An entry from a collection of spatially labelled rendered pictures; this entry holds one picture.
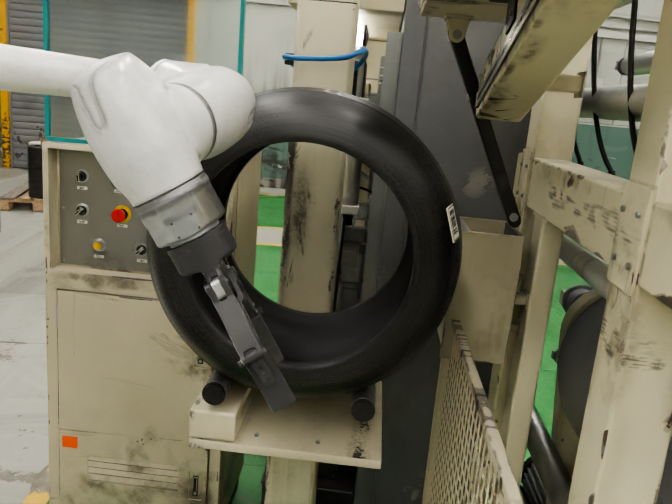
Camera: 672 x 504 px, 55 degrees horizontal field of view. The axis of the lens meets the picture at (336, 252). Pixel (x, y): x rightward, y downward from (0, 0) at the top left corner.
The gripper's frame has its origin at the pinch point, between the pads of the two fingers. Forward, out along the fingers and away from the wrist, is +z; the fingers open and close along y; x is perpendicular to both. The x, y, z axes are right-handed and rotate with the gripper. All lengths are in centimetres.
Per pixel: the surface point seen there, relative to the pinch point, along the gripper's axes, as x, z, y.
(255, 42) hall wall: 118, -119, -945
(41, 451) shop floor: -113, 50, -176
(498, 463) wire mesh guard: 20.2, 25.6, 1.6
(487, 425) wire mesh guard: 22.8, 26.4, -8.5
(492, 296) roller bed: 44, 29, -54
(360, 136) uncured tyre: 28.2, -18.3, -29.5
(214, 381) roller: -14.6, 10.8, -39.9
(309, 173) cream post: 22, -12, -70
